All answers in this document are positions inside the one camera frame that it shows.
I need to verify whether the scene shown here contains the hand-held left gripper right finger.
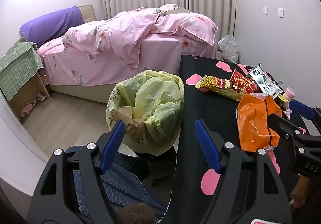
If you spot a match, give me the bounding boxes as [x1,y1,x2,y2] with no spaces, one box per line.
[194,119,293,224]

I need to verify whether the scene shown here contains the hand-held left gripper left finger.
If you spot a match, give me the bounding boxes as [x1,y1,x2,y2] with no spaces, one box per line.
[27,120,126,224]

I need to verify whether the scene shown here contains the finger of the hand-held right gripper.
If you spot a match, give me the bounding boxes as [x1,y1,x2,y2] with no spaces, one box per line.
[288,100,321,124]
[267,114,305,144]

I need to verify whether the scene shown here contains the small pink cup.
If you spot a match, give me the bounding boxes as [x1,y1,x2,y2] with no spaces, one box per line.
[283,87,296,108]

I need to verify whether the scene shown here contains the orange snack bag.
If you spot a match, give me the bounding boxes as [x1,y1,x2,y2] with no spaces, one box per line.
[236,94,281,153]

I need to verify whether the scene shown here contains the white and green milk carton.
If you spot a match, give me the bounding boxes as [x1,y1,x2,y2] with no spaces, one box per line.
[247,63,284,96]

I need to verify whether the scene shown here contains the red instant noodle cup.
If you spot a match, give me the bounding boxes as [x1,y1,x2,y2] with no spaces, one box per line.
[229,69,262,94]

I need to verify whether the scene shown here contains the bin with yellow-green bag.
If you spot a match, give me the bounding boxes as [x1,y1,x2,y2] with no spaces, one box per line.
[105,70,185,180]

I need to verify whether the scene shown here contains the yellow and red snack packet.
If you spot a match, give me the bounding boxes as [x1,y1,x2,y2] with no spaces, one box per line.
[195,75,247,101]

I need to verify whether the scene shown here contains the person's right hand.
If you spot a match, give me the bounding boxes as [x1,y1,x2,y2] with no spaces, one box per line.
[290,176,310,212]

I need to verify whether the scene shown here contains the person's jeans leg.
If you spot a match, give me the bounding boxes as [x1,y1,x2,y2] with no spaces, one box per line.
[73,146,168,224]

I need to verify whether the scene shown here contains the brown fluffy item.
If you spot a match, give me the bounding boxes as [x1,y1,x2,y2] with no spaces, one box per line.
[115,203,156,224]

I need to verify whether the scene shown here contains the white plastic bag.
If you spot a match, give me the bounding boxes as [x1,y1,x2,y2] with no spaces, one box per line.
[217,35,239,64]

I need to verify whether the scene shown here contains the pink slipper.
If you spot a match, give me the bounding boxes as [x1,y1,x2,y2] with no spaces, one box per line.
[21,104,36,117]

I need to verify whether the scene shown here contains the wooden nightstand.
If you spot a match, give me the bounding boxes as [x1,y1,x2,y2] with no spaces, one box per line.
[10,68,52,118]

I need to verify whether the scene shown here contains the bed with pink sheet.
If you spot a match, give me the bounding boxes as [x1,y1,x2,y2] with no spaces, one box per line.
[36,36,218,104]

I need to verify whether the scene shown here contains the green checked cloth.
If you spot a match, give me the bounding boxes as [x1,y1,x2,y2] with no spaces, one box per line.
[0,38,44,101]

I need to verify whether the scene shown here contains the beige headboard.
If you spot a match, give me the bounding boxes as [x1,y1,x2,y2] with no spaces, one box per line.
[78,5,97,24]

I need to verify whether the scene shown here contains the purple pillow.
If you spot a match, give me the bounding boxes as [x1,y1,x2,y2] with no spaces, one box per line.
[20,6,86,47]

